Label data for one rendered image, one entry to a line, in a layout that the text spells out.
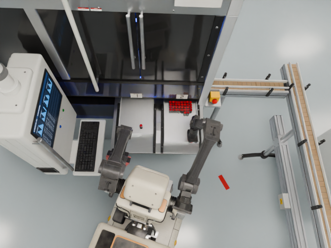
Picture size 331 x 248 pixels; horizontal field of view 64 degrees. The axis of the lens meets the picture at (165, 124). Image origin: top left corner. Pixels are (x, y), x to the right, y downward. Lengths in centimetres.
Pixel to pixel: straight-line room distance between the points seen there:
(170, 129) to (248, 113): 144
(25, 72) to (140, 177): 79
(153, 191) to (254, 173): 180
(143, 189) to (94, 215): 147
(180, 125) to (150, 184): 78
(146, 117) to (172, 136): 25
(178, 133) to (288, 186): 106
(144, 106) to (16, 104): 98
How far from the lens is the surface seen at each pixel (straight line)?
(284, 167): 253
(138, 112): 208
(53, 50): 170
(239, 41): 384
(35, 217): 297
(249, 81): 228
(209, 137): 131
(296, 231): 246
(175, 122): 205
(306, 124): 230
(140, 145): 197
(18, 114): 148
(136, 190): 141
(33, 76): 157
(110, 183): 121
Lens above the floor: 274
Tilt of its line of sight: 66 degrees down
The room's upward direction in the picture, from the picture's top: 6 degrees clockwise
